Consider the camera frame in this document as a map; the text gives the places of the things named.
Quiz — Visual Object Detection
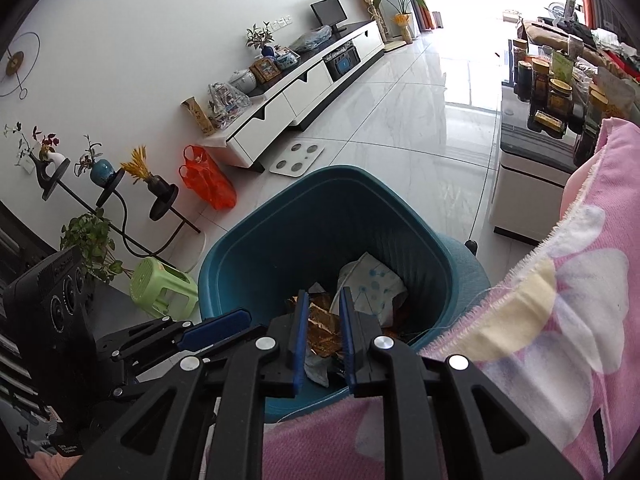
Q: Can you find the orange plastic bag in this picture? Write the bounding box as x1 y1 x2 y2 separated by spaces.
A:
179 145 237 211

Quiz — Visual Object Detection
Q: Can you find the white round stand base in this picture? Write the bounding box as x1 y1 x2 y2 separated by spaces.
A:
167 234 210 273

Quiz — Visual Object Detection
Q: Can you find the black tiered plant stand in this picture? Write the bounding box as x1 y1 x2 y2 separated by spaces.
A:
30 152 203 261

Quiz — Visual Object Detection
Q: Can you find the white black TV cabinet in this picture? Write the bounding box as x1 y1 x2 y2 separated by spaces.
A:
197 20 386 168

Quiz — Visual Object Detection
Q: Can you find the green plastic stool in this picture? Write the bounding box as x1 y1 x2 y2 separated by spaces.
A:
129 256 200 318

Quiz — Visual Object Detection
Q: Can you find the crumpled white paper scrap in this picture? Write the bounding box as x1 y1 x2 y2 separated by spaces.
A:
302 350 333 388

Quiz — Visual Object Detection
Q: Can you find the teal plastic trash bin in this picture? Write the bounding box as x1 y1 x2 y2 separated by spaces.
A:
197 165 493 423

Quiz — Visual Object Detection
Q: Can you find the pile of clothes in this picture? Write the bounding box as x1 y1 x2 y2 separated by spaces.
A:
590 27 636 51

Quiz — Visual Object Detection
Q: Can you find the pink floral blanket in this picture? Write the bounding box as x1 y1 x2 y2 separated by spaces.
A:
262 117 640 480

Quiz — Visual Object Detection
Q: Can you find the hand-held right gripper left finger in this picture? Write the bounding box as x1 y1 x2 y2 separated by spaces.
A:
62 289 311 480

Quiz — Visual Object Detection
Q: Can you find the black vase with yellow wheat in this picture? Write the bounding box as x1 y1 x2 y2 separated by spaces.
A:
121 146 173 196

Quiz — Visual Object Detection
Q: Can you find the white ceramic jar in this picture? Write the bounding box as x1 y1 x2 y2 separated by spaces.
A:
229 70 258 95

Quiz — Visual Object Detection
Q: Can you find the black floor cable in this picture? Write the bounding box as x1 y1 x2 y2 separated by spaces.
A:
465 157 498 256

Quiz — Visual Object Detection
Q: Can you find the small plant in blue vase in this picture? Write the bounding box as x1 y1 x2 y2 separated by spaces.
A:
245 22 277 58

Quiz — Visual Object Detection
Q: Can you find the clear bag of small things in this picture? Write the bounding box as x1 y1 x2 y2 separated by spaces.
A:
207 82 251 128

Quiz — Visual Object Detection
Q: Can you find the gold foil wrapper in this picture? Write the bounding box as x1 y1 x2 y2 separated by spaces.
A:
285 295 351 361

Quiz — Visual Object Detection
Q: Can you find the clear plastic bag bundle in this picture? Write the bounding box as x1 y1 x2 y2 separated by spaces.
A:
290 25 332 53

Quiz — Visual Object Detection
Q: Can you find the tall leafy plant yellow pot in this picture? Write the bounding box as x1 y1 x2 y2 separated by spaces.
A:
382 0 431 43

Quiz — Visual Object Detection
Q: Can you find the framed picture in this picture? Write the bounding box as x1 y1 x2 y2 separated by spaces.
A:
250 57 281 83

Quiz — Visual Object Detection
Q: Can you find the white vase with red flowers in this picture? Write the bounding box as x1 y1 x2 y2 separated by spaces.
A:
4 122 71 166

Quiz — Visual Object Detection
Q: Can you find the glass coffee table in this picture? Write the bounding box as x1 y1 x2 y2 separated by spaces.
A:
492 40 601 246

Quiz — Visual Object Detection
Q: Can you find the blue white porcelain jar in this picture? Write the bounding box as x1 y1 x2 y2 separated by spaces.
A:
274 47 301 70

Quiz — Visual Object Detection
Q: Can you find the black monitor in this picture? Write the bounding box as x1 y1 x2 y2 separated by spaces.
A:
310 0 348 33

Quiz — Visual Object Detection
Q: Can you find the exercise machine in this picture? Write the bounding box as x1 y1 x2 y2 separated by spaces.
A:
547 0 586 23

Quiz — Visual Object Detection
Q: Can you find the blue vase with green sprig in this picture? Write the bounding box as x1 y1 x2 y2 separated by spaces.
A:
75 135 115 186

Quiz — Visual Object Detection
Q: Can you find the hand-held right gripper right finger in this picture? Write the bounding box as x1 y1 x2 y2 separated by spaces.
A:
339 287 586 480

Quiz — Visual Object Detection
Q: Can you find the group of jars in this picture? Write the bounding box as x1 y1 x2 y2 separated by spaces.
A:
510 40 626 166

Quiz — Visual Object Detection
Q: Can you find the leafy green potted plant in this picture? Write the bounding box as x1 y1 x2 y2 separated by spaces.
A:
60 208 133 286

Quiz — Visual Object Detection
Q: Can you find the green packet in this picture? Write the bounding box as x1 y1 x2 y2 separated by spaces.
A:
550 52 573 81

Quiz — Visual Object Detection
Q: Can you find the white bathroom scale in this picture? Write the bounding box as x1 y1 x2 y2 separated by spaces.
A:
270 141 326 177

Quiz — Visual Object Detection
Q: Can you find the tan printed box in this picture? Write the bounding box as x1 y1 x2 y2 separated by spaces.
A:
181 97 216 137

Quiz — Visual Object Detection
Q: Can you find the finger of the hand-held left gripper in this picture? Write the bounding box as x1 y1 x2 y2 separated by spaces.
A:
97 309 253 363
112 357 188 403

